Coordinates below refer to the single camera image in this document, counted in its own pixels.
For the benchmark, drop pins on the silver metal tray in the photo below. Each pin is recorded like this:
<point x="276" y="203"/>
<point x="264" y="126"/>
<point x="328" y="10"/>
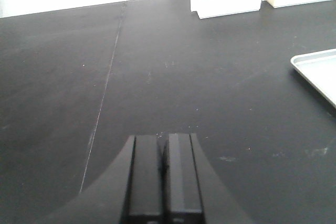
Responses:
<point x="318" y="69"/>

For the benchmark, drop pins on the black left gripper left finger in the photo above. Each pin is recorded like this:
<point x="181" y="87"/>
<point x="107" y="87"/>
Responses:
<point x="129" y="191"/>

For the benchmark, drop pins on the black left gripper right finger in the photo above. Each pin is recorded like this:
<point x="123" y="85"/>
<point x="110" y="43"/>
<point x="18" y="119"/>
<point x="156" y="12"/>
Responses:
<point x="193" y="192"/>

